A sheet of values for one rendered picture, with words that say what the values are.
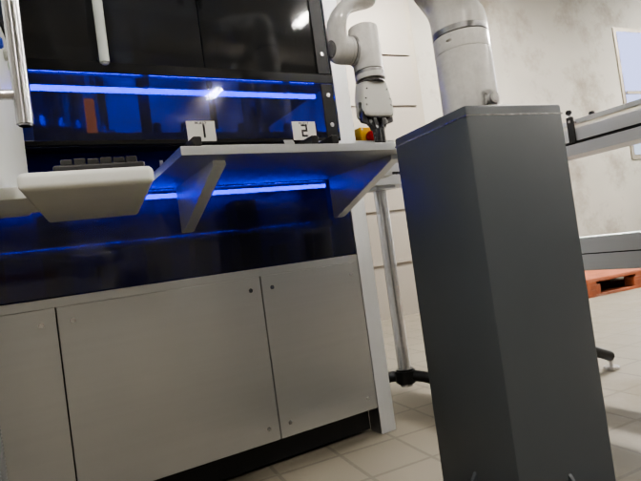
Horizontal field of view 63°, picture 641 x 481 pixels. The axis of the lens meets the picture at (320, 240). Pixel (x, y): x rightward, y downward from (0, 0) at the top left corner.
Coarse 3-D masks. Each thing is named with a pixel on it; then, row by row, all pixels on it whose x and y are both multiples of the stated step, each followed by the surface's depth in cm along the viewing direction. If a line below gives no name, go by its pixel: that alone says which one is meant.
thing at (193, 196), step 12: (204, 168) 122; (216, 168) 118; (192, 180) 132; (204, 180) 123; (216, 180) 123; (180, 192) 142; (192, 192) 133; (204, 192) 127; (180, 204) 144; (192, 204) 134; (204, 204) 133; (180, 216) 145; (192, 216) 136; (192, 228) 143
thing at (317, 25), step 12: (312, 0) 174; (312, 12) 174; (312, 24) 173; (324, 36) 175; (324, 48) 175; (324, 60) 175; (324, 72) 174; (324, 84) 173; (324, 96) 173; (324, 108) 172; (336, 120) 174; (336, 132) 174
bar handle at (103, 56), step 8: (96, 0) 133; (96, 8) 133; (96, 16) 133; (96, 24) 133; (104, 24) 134; (96, 32) 133; (104, 32) 134; (104, 40) 133; (104, 48) 133; (104, 56) 133; (104, 64) 134
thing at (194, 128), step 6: (186, 126) 149; (192, 126) 150; (198, 126) 151; (210, 126) 153; (192, 132) 150; (198, 132) 151; (210, 132) 152; (204, 138) 151; (210, 138) 152; (216, 138) 153
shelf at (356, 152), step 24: (288, 144) 119; (312, 144) 123; (336, 144) 126; (360, 144) 129; (384, 144) 133; (168, 168) 118; (192, 168) 122; (240, 168) 131; (264, 168) 135; (288, 168) 140; (312, 168) 146; (336, 168) 152
